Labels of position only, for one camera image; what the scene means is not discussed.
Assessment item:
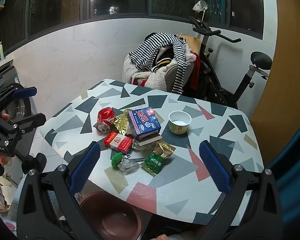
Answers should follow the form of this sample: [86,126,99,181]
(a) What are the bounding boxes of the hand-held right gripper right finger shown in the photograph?
[199,140,285,240]

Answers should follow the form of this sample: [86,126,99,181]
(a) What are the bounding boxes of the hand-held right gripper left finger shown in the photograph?
[16,142,102,240]

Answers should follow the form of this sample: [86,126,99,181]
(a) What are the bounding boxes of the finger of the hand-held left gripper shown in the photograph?
[0,84,38,105]
[0,112,47,137]

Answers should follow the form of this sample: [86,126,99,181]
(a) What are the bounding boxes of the small green packet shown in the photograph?
[111,152,123,168]

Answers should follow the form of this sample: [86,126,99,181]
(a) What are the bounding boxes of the clear plastic wrapper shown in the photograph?
[117,159,140,175]

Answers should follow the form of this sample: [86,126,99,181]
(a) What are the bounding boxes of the crushed red soda can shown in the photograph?
[96,107,116,133]

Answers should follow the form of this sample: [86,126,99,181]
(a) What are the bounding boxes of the gold tea packet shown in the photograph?
[157,140,177,159]

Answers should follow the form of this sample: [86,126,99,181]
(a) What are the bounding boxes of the brown trash bin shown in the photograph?
[79,191,143,240]

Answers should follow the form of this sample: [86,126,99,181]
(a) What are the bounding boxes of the green tea packet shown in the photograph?
[141,150,167,177]

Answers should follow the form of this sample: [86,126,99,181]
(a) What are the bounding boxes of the beige box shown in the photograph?
[135,134,163,146]

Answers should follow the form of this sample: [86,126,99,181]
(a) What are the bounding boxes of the blue cardboard box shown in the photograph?
[127,107,162,141]

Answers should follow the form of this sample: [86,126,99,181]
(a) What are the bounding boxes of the person's left hand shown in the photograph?
[0,112,10,166]

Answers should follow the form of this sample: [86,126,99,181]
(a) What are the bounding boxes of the grey washing machine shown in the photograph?
[0,64,33,130]

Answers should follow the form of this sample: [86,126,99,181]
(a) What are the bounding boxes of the geometric patterned table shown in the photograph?
[39,79,265,227]

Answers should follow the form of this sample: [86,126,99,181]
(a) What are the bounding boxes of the cream cloth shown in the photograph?
[0,172,18,212]

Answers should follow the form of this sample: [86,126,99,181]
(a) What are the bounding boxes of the red cigarette box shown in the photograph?
[104,131,134,155]

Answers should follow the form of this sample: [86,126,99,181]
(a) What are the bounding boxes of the white paper bowl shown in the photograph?
[168,110,192,135]

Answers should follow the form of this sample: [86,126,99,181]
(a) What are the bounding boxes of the gold foil wrapper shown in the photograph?
[114,109,134,133]

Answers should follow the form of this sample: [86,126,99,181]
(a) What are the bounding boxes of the red cloth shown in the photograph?
[190,52,202,90]

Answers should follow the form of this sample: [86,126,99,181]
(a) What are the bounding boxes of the grey upholstered chair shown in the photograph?
[162,64,190,93]

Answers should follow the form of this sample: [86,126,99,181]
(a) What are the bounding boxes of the black exercise bike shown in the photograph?
[189,16,273,109]

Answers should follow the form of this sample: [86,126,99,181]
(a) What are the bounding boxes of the wooden door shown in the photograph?
[250,0,300,153]

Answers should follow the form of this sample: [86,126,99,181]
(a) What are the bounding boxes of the black jacket with striped cuff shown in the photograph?
[150,45,178,72]

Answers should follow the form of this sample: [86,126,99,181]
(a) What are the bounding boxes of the tan wooden board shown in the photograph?
[182,35,203,54]

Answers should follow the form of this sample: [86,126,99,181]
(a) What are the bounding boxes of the white cloth rag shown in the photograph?
[193,0,209,13]

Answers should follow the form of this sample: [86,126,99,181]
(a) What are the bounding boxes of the dark window with black frame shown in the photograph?
[0,0,265,53]

